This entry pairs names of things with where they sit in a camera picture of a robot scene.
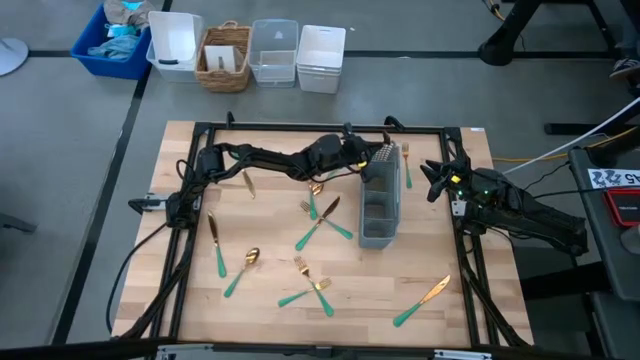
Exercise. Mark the white round base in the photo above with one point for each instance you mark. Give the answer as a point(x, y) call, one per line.
point(10, 55)

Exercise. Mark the black stand base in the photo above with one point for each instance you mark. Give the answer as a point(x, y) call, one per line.
point(502, 45)

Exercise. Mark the silver mounting plate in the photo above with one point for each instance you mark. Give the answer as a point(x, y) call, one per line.
point(460, 355)
point(175, 353)

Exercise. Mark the brown cloth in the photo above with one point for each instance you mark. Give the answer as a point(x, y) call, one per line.
point(125, 12)

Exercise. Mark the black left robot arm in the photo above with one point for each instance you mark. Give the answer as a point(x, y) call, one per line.
point(270, 159)

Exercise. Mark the grey side table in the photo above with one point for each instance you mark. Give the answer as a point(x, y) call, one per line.
point(615, 270)

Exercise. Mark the white cardboard box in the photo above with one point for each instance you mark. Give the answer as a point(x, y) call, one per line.
point(220, 57)

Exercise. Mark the clear plastic bin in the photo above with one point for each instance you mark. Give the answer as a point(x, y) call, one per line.
point(273, 50)

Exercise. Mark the red-rimmed black device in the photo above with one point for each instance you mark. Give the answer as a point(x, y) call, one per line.
point(625, 207)

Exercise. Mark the white mounting bracket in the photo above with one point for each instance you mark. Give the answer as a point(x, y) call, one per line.
point(457, 207)

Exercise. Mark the teal cloth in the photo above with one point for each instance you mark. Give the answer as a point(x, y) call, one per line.
point(121, 30)

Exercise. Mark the grey-blue cloth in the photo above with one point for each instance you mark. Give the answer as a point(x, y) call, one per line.
point(116, 48)

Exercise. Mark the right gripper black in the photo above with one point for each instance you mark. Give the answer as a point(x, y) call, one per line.
point(460, 180)

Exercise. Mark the printed paper label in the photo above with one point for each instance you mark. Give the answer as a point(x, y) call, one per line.
point(612, 178)

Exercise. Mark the black stand foot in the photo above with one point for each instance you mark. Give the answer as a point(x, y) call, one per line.
point(17, 223)
point(575, 129)

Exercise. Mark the white stacked plastic bin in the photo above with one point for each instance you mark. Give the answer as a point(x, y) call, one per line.
point(321, 50)

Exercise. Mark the blue plastic bin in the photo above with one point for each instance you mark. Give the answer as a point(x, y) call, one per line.
point(115, 70)

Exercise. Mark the wicker basket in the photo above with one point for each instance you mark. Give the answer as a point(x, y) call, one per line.
point(222, 82)

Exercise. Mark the grey mesh cutlery caddy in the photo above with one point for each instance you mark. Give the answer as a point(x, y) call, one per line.
point(395, 200)

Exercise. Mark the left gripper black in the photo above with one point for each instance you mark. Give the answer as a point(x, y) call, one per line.
point(356, 147)

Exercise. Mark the person's shoe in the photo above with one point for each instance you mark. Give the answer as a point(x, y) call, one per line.
point(625, 67)

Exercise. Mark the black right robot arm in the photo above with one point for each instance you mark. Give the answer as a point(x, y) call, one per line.
point(530, 212)

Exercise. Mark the black aluminium table frame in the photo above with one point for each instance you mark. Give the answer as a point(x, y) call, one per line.
point(275, 127)

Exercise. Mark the silver black clamp bracket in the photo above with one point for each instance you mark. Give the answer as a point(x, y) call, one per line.
point(147, 202)

